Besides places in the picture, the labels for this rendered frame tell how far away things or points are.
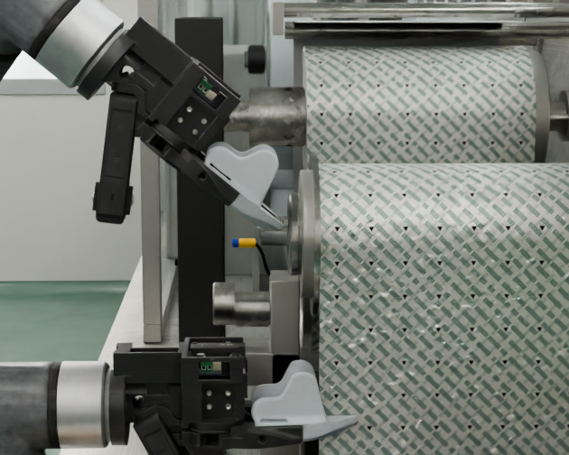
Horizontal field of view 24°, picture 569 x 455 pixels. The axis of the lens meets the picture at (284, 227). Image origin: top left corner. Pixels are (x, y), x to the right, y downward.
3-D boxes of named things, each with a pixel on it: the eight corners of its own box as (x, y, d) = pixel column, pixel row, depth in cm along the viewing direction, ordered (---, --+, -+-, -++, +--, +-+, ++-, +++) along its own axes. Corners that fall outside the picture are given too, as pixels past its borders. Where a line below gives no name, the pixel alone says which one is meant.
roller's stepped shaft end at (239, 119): (193, 130, 143) (193, 100, 143) (248, 130, 143) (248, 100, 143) (192, 133, 140) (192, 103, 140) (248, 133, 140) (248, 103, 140)
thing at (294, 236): (286, 214, 123) (288, 177, 117) (308, 214, 123) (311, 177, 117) (287, 288, 120) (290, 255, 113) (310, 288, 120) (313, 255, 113)
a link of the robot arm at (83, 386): (58, 460, 111) (70, 430, 119) (112, 460, 111) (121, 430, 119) (55, 375, 110) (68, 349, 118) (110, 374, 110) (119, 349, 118)
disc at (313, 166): (306, 296, 127) (307, 143, 125) (312, 296, 127) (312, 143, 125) (314, 333, 112) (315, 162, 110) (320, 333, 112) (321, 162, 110)
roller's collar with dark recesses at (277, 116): (248, 143, 145) (248, 85, 144) (303, 143, 145) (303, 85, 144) (249, 149, 139) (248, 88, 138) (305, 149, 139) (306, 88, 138)
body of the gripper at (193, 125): (247, 106, 111) (135, 13, 109) (182, 184, 112) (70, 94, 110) (247, 100, 118) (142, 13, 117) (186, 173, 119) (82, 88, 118)
